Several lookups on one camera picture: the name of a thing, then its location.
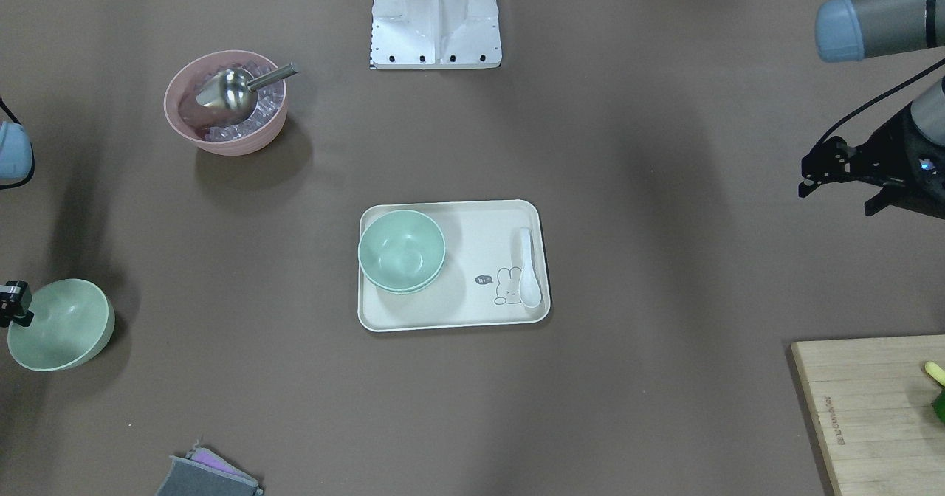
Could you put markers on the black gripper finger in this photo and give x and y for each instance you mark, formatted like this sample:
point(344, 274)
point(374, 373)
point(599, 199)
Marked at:
point(16, 299)

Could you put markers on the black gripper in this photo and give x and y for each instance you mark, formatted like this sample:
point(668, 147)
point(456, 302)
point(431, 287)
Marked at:
point(894, 146)

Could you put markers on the green bowl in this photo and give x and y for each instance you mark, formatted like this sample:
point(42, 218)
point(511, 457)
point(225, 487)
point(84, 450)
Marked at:
point(73, 321)
point(402, 240)
point(401, 282)

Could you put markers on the yellow plastic knife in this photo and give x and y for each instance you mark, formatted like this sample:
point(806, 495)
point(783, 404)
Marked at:
point(936, 372)

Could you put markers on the wooden cutting board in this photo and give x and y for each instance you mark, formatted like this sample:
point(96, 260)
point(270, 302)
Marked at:
point(871, 404)

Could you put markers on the pink bowl with ice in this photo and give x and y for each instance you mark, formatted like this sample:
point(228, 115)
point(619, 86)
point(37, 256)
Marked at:
point(253, 134)

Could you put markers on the grey folded cloth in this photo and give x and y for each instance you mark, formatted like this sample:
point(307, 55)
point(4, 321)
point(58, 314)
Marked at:
point(202, 472)

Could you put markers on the metal ice scoop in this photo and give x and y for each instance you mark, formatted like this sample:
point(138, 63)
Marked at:
point(230, 96)

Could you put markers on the green bowl on tray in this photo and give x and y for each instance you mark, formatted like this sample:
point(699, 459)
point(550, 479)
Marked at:
point(401, 282)

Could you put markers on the white ceramic spoon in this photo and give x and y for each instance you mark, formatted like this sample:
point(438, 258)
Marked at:
point(529, 288)

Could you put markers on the beige serving tray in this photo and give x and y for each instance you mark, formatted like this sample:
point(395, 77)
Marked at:
point(479, 283)

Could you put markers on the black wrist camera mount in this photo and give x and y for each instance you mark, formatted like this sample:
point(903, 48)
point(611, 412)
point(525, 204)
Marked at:
point(833, 160)

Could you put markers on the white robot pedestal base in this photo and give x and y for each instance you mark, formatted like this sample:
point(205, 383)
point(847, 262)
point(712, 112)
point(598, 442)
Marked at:
point(435, 34)

